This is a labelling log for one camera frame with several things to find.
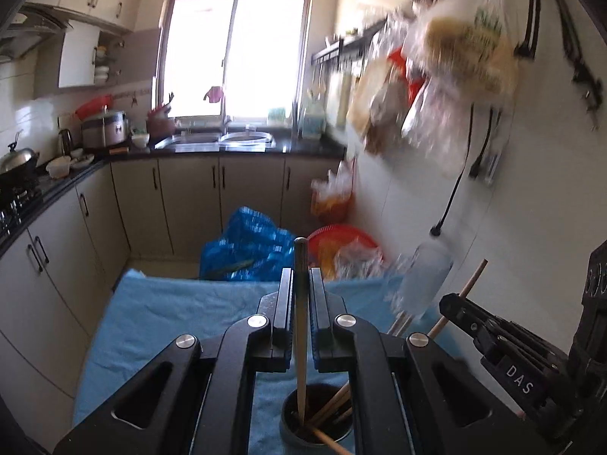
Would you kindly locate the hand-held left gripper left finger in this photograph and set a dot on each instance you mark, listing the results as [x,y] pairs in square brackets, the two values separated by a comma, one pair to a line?
[286,303]

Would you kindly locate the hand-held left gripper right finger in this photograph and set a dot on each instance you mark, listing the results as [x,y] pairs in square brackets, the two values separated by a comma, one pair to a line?
[317,303]

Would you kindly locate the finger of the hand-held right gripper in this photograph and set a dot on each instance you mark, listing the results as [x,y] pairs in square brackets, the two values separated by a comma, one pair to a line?
[502,341]

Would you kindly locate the long bamboo chopstick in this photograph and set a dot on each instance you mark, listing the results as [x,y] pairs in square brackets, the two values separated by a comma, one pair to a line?
[300,341]
[474,277]

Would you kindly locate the grey perforated utensil holder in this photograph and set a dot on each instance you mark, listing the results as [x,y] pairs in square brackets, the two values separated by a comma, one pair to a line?
[289,431]

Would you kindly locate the blue plastic bag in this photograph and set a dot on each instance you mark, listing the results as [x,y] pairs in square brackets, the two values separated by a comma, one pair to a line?
[246,241]

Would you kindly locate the red plastic basket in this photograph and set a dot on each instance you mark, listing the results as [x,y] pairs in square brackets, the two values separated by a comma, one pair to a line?
[346,234]

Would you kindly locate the clear glass mug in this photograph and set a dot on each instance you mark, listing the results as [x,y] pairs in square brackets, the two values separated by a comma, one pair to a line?
[422,275]

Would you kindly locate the clear bag orange contents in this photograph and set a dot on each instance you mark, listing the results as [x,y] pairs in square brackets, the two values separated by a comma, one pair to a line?
[332,194]

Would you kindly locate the blue terry table cloth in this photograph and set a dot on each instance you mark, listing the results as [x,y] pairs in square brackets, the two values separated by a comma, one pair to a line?
[166,308]

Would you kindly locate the beige kitchen base cabinets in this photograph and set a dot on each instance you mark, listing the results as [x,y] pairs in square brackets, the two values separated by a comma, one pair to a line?
[189,199]

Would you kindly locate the black kitchen countertop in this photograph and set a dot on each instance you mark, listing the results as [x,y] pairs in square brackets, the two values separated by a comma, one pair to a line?
[308,147]

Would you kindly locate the steel kitchen sink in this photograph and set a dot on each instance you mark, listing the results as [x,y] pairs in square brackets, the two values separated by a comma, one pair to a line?
[246,138]

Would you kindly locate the dish soap bottle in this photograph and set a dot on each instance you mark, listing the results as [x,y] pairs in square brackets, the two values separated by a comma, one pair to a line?
[313,121]

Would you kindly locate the metal faucet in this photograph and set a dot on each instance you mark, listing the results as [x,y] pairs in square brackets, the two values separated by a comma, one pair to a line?
[226,123]

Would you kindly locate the white cutting board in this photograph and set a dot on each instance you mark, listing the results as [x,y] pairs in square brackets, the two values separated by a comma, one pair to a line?
[340,97]

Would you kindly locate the white bowl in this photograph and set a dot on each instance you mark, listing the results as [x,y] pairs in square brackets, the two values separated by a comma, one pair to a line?
[140,141]

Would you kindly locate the pink cloth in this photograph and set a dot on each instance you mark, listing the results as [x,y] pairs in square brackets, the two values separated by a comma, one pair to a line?
[213,95]

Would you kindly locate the kitchen window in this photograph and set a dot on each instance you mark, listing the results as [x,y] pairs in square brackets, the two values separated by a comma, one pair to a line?
[265,57]

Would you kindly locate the silver rice cooker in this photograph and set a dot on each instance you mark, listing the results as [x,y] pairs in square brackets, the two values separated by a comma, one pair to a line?
[104,130]

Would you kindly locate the white food container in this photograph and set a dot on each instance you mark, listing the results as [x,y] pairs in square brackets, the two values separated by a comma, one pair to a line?
[58,168]

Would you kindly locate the steel kettle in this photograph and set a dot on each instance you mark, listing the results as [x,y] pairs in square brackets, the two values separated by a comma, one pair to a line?
[65,142]

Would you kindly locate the red plastic basin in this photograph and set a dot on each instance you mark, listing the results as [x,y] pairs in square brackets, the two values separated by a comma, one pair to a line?
[92,106]

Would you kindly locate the hanging clear plastic bags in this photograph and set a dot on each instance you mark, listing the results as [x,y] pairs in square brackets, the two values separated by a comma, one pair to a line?
[455,57]

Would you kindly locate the gas stove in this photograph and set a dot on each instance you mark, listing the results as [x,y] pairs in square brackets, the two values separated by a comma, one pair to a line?
[14,208]

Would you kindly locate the range hood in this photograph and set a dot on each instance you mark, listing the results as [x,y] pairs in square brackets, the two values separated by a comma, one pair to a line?
[28,33]

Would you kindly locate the black wall rack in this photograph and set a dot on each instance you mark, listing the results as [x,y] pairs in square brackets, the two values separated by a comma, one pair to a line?
[332,52]

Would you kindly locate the beige wall cabinets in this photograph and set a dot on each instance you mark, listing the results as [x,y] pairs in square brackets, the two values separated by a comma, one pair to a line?
[76,57]

